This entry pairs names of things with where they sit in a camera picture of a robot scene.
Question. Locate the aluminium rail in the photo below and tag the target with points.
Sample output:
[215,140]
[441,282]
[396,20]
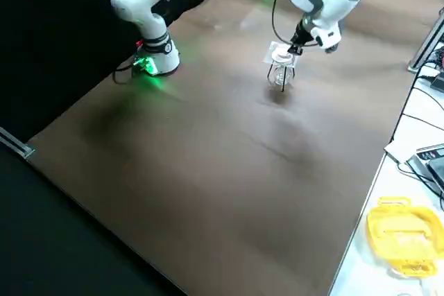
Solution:
[15,143]

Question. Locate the yellow plastic box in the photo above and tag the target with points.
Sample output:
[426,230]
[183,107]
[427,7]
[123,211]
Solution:
[381,226]

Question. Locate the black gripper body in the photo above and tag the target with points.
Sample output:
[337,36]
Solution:
[303,34]

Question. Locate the clear glass alcohol lamp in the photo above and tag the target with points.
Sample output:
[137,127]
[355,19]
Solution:
[281,76]

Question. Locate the black metal tripod stand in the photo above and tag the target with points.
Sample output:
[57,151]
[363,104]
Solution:
[283,86]

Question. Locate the aluminium profile post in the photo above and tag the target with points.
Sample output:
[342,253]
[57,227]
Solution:
[428,41]

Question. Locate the white ceramic crucible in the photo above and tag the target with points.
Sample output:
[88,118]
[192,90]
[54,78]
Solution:
[281,55]

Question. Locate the black device with display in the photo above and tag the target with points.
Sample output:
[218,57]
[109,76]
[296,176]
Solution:
[431,164]

